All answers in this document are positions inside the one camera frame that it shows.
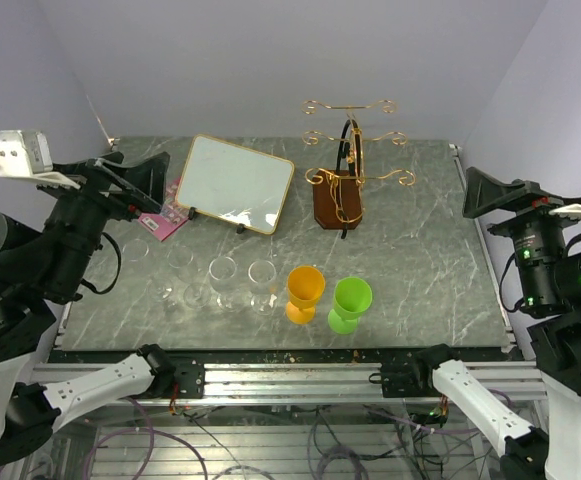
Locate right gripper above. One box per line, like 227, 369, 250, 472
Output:
463, 164, 581, 308

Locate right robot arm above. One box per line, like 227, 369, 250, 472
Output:
410, 167, 581, 479

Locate gold framed whiteboard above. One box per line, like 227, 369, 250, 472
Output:
175, 134, 295, 235

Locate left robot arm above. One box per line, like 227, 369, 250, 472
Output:
0, 152, 176, 467

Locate pink card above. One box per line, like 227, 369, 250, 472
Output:
139, 178, 188, 242

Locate green wine glass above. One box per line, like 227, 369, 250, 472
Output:
328, 276, 373, 335

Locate orange wine glass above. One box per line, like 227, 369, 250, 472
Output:
285, 265, 326, 325

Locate clear wine glass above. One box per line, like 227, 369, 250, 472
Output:
168, 245, 211, 310
248, 260, 277, 316
122, 239, 174, 302
208, 256, 242, 312

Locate aluminium rail frame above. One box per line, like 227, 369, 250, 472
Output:
31, 347, 546, 406

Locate gold wire glass rack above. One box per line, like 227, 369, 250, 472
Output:
301, 99, 408, 239

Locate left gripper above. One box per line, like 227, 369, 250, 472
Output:
32, 147, 171, 296

